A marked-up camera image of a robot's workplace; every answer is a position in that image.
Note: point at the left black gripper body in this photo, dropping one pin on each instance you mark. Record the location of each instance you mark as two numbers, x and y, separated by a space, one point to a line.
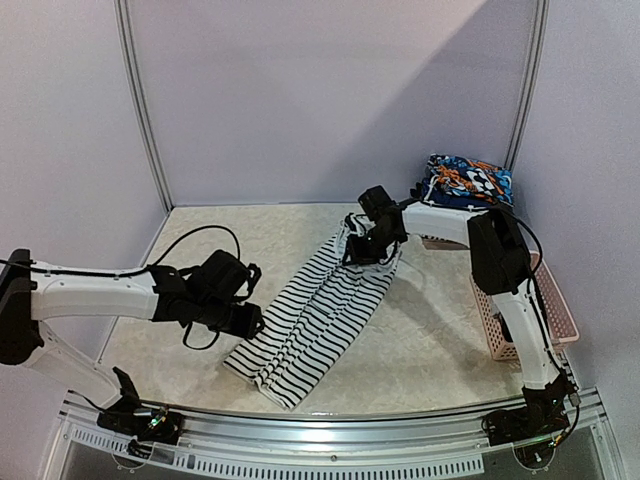
215 316

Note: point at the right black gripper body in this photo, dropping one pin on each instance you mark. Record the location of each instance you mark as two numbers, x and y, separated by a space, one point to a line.
361 248

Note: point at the black white striped shirt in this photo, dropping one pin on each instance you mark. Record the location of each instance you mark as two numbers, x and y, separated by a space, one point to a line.
311 323

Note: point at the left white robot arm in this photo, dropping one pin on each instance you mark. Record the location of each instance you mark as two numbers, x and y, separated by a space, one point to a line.
34 292

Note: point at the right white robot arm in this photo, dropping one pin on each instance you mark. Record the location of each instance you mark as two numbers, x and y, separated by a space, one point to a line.
500 265

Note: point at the pink plastic laundry basket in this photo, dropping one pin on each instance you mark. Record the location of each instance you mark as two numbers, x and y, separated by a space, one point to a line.
563 328

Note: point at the dark blue folded garment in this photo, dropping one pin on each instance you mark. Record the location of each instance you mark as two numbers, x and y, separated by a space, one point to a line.
435 195

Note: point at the blue orange patterned shorts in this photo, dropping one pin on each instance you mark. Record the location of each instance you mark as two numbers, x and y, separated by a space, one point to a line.
473 181

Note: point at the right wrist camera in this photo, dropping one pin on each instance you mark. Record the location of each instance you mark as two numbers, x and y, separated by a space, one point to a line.
356 224

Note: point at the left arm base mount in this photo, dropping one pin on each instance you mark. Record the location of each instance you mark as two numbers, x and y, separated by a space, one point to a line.
129 416

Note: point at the aluminium front rail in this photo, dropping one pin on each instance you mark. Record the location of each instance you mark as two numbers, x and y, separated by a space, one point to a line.
446 444

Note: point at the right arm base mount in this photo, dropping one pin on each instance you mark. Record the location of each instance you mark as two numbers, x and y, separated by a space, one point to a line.
552 410

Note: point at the right aluminium corner post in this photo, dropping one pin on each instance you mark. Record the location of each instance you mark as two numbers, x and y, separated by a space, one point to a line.
531 71

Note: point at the aluminium corner post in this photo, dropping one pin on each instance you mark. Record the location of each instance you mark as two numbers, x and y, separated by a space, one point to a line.
133 72
531 71

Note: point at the left aluminium corner post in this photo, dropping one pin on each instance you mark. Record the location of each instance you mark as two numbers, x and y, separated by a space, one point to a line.
133 72

